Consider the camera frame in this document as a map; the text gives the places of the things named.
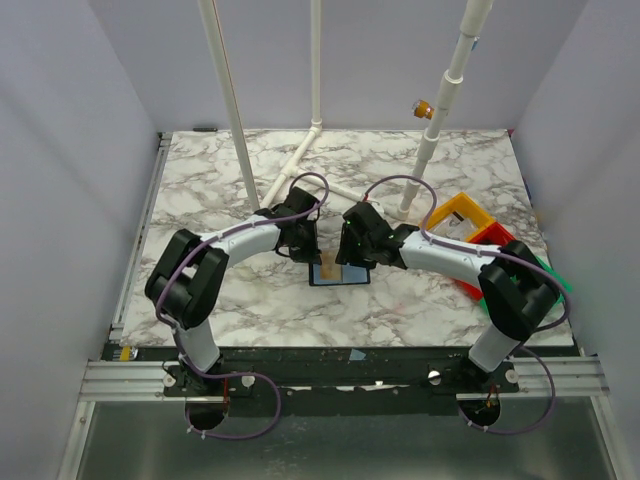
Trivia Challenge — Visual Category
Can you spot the black leather card holder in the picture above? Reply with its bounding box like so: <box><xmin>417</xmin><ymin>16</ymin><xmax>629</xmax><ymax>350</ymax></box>
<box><xmin>308</xmin><ymin>263</ymin><xmax>371</xmax><ymax>287</ymax></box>

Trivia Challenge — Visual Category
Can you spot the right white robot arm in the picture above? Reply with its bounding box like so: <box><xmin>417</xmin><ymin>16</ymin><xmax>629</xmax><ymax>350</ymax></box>
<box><xmin>336</xmin><ymin>202</ymin><xmax>568</xmax><ymax>392</ymax></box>

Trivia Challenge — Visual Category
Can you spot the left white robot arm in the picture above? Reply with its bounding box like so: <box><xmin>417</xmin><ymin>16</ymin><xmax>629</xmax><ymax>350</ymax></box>
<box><xmin>144</xmin><ymin>187</ymin><xmax>321</xmax><ymax>395</ymax></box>

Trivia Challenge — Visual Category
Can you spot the yellow plastic bin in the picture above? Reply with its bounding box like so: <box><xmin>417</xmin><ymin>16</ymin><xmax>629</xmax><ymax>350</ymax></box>
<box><xmin>426</xmin><ymin>192</ymin><xmax>495</xmax><ymax>242</ymax></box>

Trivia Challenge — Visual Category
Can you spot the red plastic bin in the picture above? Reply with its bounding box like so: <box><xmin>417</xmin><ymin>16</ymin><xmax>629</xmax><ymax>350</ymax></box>
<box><xmin>454</xmin><ymin>222</ymin><xmax>514</xmax><ymax>301</ymax></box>

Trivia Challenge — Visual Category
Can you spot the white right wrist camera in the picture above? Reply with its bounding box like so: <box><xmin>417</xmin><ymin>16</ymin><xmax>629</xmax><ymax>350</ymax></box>
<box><xmin>368</xmin><ymin>201</ymin><xmax>386</xmax><ymax>215</ymax></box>

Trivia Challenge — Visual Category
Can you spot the green plastic bin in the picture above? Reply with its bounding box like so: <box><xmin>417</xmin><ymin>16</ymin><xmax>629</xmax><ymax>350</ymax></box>
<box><xmin>471</xmin><ymin>255</ymin><xmax>572</xmax><ymax>312</ymax></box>

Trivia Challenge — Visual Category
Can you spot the orange knob on pipe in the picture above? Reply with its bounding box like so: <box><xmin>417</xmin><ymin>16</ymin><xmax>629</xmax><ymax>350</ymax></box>
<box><xmin>412</xmin><ymin>100</ymin><xmax>435</xmax><ymax>120</ymax></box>

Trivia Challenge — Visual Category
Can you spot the left aluminium side rail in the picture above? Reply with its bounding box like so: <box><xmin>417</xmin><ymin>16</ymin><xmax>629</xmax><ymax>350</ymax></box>
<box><xmin>108</xmin><ymin>132</ymin><xmax>173</xmax><ymax>343</ymax></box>

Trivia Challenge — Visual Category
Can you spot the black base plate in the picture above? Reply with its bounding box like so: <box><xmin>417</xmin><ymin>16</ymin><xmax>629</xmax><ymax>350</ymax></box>
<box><xmin>102</xmin><ymin>342</ymin><xmax>586</xmax><ymax>419</ymax></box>

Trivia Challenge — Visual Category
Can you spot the white PVC pipe frame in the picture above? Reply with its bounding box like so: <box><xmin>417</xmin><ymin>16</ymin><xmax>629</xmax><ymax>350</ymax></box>
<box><xmin>198</xmin><ymin>0</ymin><xmax>493</xmax><ymax>220</ymax></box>

